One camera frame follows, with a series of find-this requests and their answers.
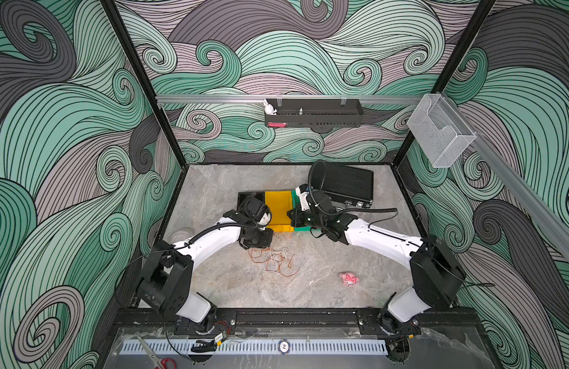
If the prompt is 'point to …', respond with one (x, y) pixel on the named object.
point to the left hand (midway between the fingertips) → (270, 242)
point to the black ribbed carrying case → (347, 185)
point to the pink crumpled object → (348, 279)
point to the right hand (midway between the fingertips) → (286, 213)
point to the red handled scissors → (157, 361)
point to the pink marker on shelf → (277, 124)
